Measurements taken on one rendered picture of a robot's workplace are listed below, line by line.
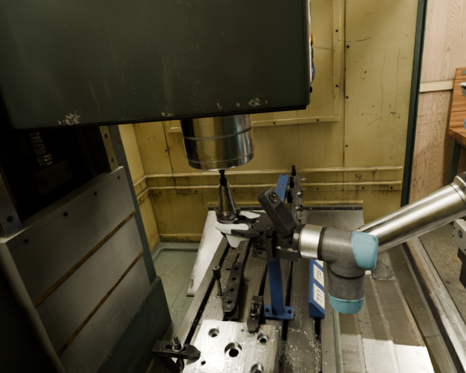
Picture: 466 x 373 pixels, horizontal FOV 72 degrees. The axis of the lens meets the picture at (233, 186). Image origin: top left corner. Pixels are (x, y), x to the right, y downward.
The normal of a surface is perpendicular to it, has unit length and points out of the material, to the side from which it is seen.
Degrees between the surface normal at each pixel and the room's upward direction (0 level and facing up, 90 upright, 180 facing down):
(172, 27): 90
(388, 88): 91
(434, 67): 89
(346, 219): 24
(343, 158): 90
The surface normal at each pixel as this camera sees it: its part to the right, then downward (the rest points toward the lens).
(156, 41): -0.22, 0.40
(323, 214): -0.20, -0.68
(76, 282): 0.96, -0.03
